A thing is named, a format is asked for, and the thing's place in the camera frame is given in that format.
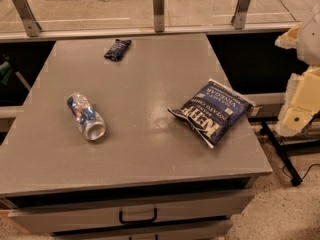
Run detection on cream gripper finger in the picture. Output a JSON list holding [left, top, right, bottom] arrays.
[[275, 22, 302, 49], [276, 66, 320, 137]]

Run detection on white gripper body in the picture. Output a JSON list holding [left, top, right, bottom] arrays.
[[297, 3, 320, 66]]

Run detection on silver blue redbull can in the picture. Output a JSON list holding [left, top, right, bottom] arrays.
[[67, 92, 106, 141]]

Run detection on black stand leg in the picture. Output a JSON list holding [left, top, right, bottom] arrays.
[[260, 122, 302, 186]]

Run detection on blue kettle chips bag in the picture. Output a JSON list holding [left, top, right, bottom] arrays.
[[168, 79, 255, 148]]

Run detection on grey lower drawer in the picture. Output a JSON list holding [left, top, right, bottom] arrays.
[[53, 220, 232, 240]]

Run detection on grey drawer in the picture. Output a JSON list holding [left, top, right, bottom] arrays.
[[53, 220, 232, 240], [9, 189, 254, 233]]

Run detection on small dark blue snack packet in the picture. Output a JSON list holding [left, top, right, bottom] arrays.
[[104, 39, 132, 61]]

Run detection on green object at left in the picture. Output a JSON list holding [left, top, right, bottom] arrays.
[[0, 62, 12, 85]]

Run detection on grey top drawer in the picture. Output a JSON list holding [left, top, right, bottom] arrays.
[[9, 189, 254, 233]]

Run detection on black floor cable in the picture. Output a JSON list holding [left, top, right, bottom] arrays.
[[274, 0, 298, 22]]

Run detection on right metal railing bracket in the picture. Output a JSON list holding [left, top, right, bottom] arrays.
[[231, 0, 251, 29]]

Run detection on metal railing bracket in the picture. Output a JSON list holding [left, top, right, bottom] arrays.
[[153, 0, 165, 32], [231, 0, 251, 29], [12, 0, 42, 37]]

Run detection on middle metal railing bracket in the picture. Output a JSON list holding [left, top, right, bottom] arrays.
[[153, 0, 165, 32]]

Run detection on black drawer handle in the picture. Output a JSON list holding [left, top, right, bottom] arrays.
[[118, 208, 158, 225]]

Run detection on left metal railing bracket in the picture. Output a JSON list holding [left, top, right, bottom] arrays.
[[12, 0, 42, 37]]

